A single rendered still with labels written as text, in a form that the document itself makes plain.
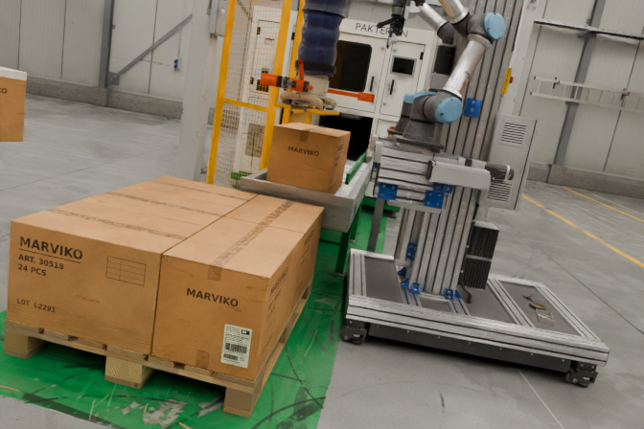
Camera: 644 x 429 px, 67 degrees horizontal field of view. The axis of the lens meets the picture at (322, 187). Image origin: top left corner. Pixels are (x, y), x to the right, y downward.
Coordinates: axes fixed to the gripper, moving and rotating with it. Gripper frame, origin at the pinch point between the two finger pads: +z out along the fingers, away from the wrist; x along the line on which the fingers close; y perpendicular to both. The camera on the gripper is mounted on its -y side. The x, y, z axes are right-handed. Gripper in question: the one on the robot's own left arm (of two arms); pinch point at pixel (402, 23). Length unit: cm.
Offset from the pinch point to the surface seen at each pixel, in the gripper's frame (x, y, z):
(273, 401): -47, -25, 152
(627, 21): 956, 549, -231
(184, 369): -56, -58, 139
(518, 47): 335, 148, -48
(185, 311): -56, -60, 117
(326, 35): 52, -35, 4
